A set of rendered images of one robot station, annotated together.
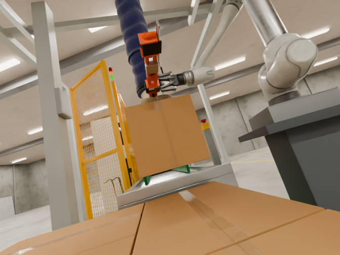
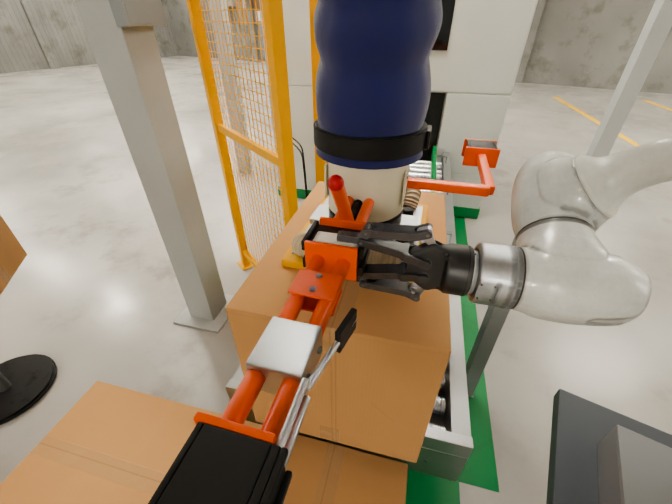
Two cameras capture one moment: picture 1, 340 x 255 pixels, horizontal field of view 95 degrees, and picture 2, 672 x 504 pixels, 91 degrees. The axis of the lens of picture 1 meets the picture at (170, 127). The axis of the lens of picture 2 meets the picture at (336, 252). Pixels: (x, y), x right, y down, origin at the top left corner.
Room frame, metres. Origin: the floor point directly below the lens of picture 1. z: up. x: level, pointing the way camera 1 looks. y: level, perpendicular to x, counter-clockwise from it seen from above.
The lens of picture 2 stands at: (0.52, -0.13, 1.50)
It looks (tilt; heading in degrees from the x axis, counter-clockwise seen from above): 36 degrees down; 23
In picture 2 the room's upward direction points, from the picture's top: straight up
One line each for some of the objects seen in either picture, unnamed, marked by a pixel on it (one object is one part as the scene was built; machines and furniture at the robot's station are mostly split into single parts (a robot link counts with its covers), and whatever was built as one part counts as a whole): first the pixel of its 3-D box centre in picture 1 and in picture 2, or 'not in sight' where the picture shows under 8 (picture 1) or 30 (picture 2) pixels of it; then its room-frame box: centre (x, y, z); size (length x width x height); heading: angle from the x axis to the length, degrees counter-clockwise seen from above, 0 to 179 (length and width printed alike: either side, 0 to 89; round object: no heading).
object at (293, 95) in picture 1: (282, 102); not in sight; (0.90, -0.68, 0.86); 0.22 x 0.18 x 0.06; 177
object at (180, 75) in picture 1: (176, 80); (438, 266); (0.93, -0.12, 1.20); 0.09 x 0.07 x 0.08; 99
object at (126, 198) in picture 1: (177, 183); (340, 415); (0.97, 0.04, 0.58); 0.70 x 0.03 x 0.06; 99
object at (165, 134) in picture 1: (163, 141); (358, 297); (1.16, 0.07, 0.87); 0.60 x 0.40 x 0.40; 9
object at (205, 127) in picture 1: (219, 170); (493, 320); (1.61, -0.36, 0.50); 0.07 x 0.07 x 1.00; 9
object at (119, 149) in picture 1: (98, 152); (245, 130); (1.85, 0.91, 1.05); 0.87 x 0.10 x 2.10; 61
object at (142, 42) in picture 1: (148, 45); (214, 488); (0.57, -0.01, 1.20); 0.08 x 0.07 x 0.05; 8
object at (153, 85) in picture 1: (152, 86); (337, 247); (0.92, 0.04, 1.20); 0.10 x 0.08 x 0.06; 98
